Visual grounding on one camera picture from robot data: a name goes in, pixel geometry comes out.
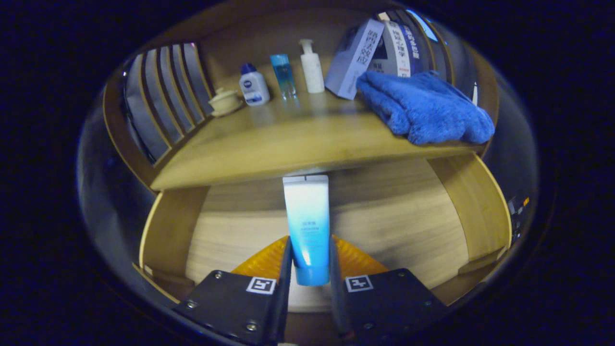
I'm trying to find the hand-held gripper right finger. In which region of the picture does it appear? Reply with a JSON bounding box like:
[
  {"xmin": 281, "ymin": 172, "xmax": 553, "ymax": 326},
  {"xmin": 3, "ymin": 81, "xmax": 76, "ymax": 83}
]
[{"xmin": 329, "ymin": 235, "xmax": 450, "ymax": 345}]

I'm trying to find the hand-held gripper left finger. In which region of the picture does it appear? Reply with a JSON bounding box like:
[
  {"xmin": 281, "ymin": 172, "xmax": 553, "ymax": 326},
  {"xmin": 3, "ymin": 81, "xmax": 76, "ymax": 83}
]
[{"xmin": 172, "ymin": 235, "xmax": 294, "ymax": 346}]

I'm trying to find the blue and white tube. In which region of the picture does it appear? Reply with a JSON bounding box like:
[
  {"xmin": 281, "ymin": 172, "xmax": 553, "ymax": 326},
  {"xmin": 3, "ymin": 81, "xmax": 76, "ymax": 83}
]
[{"xmin": 283, "ymin": 174, "xmax": 331, "ymax": 287}]

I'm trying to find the wooden drawer with black knob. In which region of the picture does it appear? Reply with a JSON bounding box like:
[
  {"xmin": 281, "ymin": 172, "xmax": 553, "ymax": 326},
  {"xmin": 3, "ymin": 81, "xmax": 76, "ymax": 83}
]
[{"xmin": 132, "ymin": 153, "xmax": 513, "ymax": 344}]

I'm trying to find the wooden countertop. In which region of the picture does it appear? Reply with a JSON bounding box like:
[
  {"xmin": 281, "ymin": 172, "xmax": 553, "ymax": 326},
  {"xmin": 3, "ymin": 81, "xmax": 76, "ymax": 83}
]
[{"xmin": 150, "ymin": 86, "xmax": 486, "ymax": 192}]

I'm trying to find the black device with orange tip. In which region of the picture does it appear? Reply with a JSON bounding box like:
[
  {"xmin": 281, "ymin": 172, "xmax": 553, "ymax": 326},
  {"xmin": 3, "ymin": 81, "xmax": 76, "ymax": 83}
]
[{"xmin": 507, "ymin": 196, "xmax": 531, "ymax": 241}]

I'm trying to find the beige lidded teacup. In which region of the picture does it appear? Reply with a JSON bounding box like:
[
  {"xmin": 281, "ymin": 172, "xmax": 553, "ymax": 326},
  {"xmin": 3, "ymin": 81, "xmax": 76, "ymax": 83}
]
[{"xmin": 208, "ymin": 87, "xmax": 244, "ymax": 117}]

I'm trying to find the blue towel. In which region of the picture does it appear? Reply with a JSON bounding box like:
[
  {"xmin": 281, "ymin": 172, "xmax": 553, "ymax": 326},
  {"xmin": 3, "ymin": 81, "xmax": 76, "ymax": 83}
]
[{"xmin": 356, "ymin": 70, "xmax": 495, "ymax": 146}]

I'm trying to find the white bottle with blue cap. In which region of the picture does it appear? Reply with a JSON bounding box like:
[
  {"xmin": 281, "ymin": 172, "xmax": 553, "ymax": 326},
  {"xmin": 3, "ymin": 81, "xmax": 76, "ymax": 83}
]
[{"xmin": 239, "ymin": 63, "xmax": 271, "ymax": 106}]

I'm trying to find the clear blue bottle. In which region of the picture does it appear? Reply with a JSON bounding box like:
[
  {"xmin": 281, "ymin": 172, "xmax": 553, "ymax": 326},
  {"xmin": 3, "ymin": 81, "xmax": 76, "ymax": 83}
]
[{"xmin": 270, "ymin": 53, "xmax": 297, "ymax": 100}]

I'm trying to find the white pump bottle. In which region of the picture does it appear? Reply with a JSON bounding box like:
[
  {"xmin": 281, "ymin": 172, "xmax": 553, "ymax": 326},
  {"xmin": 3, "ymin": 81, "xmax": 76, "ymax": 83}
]
[{"xmin": 299, "ymin": 39, "xmax": 325, "ymax": 94}]

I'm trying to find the black backdrop cloth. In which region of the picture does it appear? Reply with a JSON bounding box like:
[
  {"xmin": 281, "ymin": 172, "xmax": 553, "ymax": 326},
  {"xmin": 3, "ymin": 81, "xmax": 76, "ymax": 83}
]
[{"xmin": 77, "ymin": 10, "xmax": 539, "ymax": 260}]

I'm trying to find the lavender book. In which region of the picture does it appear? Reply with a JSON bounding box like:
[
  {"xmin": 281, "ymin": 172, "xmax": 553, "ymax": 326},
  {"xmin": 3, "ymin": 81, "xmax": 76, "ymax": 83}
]
[{"xmin": 325, "ymin": 18, "xmax": 385, "ymax": 100}]

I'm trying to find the white book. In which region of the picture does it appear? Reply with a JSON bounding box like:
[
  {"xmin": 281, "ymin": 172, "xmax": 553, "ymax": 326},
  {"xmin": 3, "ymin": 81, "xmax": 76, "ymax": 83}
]
[{"xmin": 368, "ymin": 19, "xmax": 412, "ymax": 78}]

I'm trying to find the dark blue book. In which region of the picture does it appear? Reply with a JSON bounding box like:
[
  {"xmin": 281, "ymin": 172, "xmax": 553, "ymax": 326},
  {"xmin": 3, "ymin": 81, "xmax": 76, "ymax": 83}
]
[{"xmin": 401, "ymin": 22, "xmax": 426, "ymax": 75}]

